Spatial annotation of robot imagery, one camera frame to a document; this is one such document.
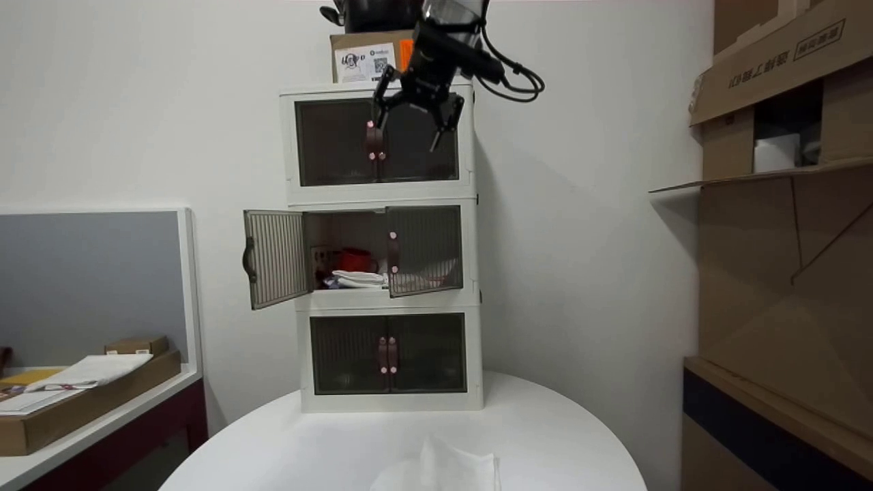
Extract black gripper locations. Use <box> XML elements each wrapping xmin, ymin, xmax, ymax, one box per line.
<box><xmin>370</xmin><ymin>22</ymin><xmax>469</xmax><ymax>154</ymax></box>

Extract orange box on cabinet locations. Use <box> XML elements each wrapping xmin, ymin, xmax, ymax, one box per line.
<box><xmin>329</xmin><ymin>27</ymin><xmax>431</xmax><ymax>88</ymax></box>

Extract white three-tier storage cabinet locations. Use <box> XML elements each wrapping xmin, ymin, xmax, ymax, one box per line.
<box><xmin>280</xmin><ymin>80</ymin><xmax>488</xmax><ymax>414</ymax></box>

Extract red item inside cabinet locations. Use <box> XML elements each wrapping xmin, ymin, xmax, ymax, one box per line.
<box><xmin>311</xmin><ymin>249</ymin><xmax>379</xmax><ymax>277</ymax></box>

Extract white item inside cabinet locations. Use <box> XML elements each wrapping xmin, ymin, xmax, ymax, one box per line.
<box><xmin>320</xmin><ymin>268</ymin><xmax>394</xmax><ymax>296</ymax></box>

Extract flat open cardboard box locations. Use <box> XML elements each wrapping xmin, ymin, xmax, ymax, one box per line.
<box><xmin>0</xmin><ymin>337</ymin><xmax>183</xmax><ymax>461</ymax></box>

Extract small plain cardboard box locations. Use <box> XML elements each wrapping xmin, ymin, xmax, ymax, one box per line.
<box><xmin>711</xmin><ymin>0</ymin><xmax>824</xmax><ymax>58</ymax></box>

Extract cardboard box with cutout window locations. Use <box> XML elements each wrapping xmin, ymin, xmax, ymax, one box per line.
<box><xmin>687</xmin><ymin>7</ymin><xmax>873</xmax><ymax>181</ymax></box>

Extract large plain cardboard box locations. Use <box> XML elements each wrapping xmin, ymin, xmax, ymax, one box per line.
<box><xmin>648</xmin><ymin>159</ymin><xmax>873</xmax><ymax>443</ymax></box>

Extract white paper sheets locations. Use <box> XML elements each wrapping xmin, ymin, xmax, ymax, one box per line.
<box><xmin>0</xmin><ymin>352</ymin><xmax>157</xmax><ymax>420</ymax></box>

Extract white counter with dark front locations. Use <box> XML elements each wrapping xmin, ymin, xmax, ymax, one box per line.
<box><xmin>0</xmin><ymin>367</ymin><xmax>214</xmax><ymax>491</ymax></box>

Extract cardboard box with dark band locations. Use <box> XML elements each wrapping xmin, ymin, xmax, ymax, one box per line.
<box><xmin>681</xmin><ymin>354</ymin><xmax>873</xmax><ymax>491</ymax></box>

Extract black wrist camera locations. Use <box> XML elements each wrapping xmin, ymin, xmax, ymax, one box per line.
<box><xmin>453</xmin><ymin>41</ymin><xmax>507</xmax><ymax>88</ymax></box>

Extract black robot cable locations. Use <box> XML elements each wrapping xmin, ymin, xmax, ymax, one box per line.
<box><xmin>472</xmin><ymin>0</ymin><xmax>548</xmax><ymax>106</ymax></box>

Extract grey panel with white frame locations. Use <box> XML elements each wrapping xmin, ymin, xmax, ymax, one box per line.
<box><xmin>0</xmin><ymin>206</ymin><xmax>202</xmax><ymax>376</ymax></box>

